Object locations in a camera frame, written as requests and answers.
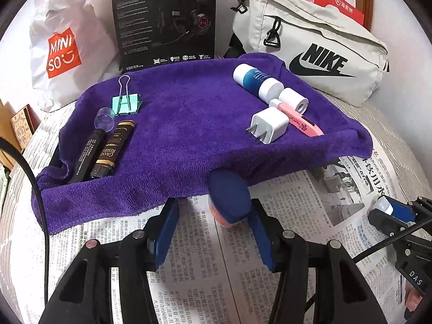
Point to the black box under towel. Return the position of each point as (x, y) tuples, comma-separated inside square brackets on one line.
[(58, 159)]

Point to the white tape roll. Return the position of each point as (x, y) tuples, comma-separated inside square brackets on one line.
[(295, 101)]

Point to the black headset box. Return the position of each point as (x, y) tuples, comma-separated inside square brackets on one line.
[(162, 23)]

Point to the white power adapter plug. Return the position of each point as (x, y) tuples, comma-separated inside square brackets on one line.
[(270, 125)]

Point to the white bottle blue label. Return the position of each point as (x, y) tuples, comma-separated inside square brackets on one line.
[(253, 79)]

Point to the white shopping bag red logo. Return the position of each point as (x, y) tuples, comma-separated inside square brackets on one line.
[(67, 23)]

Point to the dark brown tube gold label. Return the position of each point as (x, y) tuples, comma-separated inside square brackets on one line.
[(113, 148)]

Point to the brown cardboard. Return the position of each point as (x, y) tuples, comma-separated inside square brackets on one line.
[(6, 135)]

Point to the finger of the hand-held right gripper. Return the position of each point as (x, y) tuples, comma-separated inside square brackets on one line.
[(401, 210), (424, 206)]

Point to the purple towel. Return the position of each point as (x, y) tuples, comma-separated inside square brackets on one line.
[(189, 135)]

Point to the pink utility knife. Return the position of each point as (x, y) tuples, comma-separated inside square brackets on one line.
[(300, 121)]

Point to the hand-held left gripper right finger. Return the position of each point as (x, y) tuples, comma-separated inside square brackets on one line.
[(262, 241)]

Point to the mint green binder clip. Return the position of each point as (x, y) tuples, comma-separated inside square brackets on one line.
[(128, 103)]

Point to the brown printed box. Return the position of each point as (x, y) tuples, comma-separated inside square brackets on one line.
[(22, 128)]

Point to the grey waist bag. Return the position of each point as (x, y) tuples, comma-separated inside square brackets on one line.
[(314, 40)]

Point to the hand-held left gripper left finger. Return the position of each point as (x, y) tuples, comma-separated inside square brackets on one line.
[(166, 233)]

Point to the black tube with clear cap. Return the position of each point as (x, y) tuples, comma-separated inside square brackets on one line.
[(87, 152)]

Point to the newspaper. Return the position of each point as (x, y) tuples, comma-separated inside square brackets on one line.
[(209, 276)]

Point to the blue lid jar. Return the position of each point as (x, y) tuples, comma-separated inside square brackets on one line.
[(229, 195)]

